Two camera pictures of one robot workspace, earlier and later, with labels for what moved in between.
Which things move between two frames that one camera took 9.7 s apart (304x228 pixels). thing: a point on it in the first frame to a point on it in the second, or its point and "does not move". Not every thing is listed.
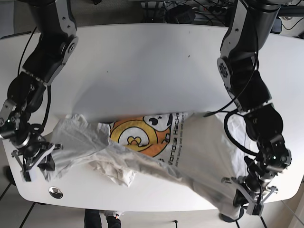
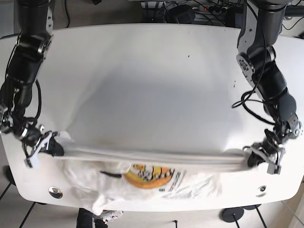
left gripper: (48, 163) to (46, 140)
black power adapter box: (180, 14) does not move
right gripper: (242, 196) to (273, 161)
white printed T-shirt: (207, 152) to (109, 177)
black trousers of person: (92, 220) to (85, 220)
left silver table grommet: (55, 192) does not move
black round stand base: (226, 218) does not move
